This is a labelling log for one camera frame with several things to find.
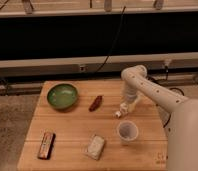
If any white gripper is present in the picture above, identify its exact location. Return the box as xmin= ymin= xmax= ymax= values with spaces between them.
xmin=121 ymin=91 xmax=138 ymax=112

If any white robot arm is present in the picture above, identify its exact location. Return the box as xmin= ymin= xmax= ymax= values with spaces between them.
xmin=121 ymin=65 xmax=198 ymax=171

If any green ceramic bowl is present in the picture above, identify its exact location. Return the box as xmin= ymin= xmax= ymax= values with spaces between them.
xmin=47 ymin=83 xmax=78 ymax=110

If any red chili pepper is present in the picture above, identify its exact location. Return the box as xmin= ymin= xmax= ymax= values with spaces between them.
xmin=89 ymin=95 xmax=103 ymax=112

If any clear plastic cup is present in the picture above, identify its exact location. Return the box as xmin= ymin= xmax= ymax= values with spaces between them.
xmin=116 ymin=120 xmax=139 ymax=145

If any wooden board table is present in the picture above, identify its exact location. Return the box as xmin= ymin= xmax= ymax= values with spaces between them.
xmin=17 ymin=80 xmax=167 ymax=171

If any brown chocolate bar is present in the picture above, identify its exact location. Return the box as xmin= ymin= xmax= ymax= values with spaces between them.
xmin=37 ymin=132 xmax=56 ymax=160

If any black hanging cable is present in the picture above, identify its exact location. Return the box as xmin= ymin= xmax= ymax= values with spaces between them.
xmin=93 ymin=5 xmax=127 ymax=74

